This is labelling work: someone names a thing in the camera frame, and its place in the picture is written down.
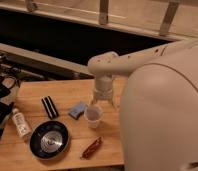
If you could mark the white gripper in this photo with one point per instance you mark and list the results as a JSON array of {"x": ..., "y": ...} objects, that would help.
[{"x": 104, "y": 95}]

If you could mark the translucent white cup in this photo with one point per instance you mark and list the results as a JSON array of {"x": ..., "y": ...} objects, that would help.
[{"x": 93, "y": 115}]

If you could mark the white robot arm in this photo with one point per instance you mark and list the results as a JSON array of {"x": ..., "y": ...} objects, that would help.
[{"x": 158, "y": 104}]

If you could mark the dark bowl with metal centre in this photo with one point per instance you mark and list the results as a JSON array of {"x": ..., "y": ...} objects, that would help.
[{"x": 49, "y": 140}]

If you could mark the blue sponge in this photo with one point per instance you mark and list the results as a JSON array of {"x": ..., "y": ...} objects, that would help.
[{"x": 77, "y": 110}]

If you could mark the red-brown wrapped snack bar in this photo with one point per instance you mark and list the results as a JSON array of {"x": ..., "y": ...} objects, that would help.
[{"x": 92, "y": 148}]

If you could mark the wooden board table top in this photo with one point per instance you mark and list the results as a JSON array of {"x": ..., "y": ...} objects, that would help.
[{"x": 15, "y": 153}]

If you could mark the black striped block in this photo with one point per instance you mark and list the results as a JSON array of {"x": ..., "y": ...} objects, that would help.
[{"x": 50, "y": 107}]

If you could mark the small clear bottle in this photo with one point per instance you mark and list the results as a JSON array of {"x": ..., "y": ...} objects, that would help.
[{"x": 23, "y": 129}]

